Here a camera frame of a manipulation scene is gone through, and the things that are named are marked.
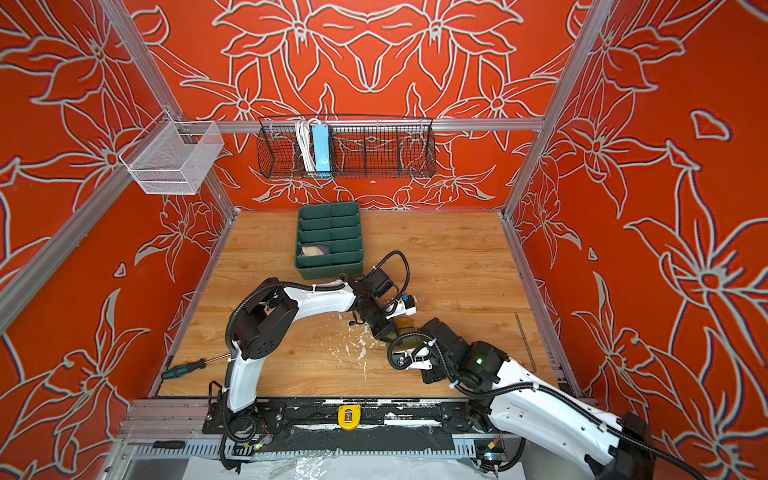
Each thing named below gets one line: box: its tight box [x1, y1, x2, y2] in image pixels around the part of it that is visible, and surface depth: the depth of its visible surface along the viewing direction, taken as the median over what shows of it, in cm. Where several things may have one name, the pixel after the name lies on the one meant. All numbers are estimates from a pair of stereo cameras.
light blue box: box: [312, 124, 331, 177], surface depth 91 cm
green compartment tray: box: [296, 202, 364, 280], surface depth 105 cm
